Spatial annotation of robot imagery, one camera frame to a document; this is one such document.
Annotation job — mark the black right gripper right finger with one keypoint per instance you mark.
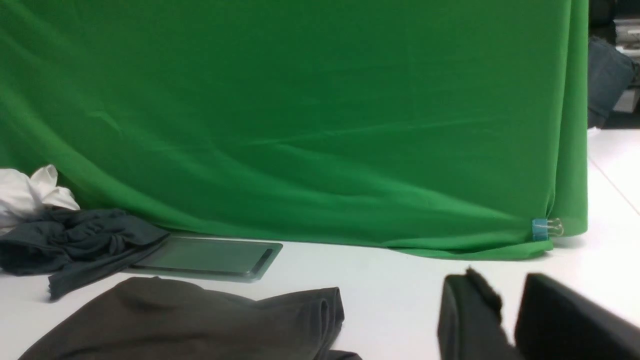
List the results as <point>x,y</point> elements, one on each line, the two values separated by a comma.
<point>556,323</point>

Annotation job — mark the dark teal crumpled garment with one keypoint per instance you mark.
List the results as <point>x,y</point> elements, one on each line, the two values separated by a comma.
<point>76,248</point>

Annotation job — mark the green backdrop cloth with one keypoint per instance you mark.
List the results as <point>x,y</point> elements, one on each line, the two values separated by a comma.
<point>438,128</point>

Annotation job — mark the dark background object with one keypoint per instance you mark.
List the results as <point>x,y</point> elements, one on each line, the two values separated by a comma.
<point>609,72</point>

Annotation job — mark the white crumpled garment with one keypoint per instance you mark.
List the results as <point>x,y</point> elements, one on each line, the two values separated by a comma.
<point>23,197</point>

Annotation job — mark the blue binder clip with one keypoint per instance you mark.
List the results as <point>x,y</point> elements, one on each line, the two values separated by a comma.
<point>544,229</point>

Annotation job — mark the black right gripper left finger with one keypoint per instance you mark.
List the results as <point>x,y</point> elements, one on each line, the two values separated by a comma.
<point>470,320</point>

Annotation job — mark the dark gray long-sleeve shirt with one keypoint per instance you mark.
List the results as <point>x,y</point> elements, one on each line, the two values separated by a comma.
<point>165,319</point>

